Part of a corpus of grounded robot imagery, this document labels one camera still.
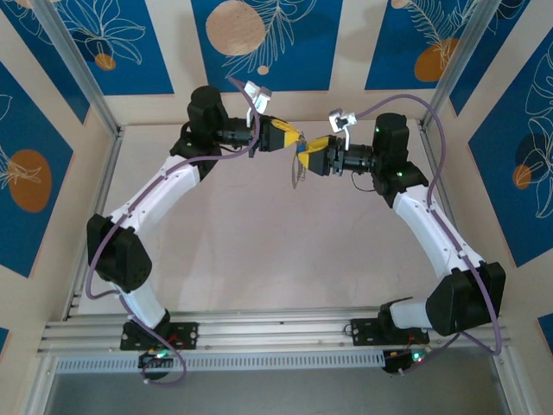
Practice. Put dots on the aluminium frame post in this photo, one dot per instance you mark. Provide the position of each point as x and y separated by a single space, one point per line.
510 384
78 69
41 384
458 65

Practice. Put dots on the controller circuit board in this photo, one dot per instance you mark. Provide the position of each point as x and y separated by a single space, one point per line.
406 358
155 358

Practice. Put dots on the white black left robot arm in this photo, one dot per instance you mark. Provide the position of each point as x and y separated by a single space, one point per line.
155 194

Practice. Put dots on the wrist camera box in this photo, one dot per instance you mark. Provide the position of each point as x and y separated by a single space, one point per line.
339 122
259 97

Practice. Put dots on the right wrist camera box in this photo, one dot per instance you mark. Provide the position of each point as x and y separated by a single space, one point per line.
339 122

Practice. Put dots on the aluminium mounting rail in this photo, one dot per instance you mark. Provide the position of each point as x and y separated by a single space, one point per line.
276 328

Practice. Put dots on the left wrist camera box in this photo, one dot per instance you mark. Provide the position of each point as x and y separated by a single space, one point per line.
259 97

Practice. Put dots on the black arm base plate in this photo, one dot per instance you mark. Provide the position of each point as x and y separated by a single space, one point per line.
186 335
363 330

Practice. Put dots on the aluminium table edge rail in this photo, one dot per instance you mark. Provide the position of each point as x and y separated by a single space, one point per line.
429 136
103 181

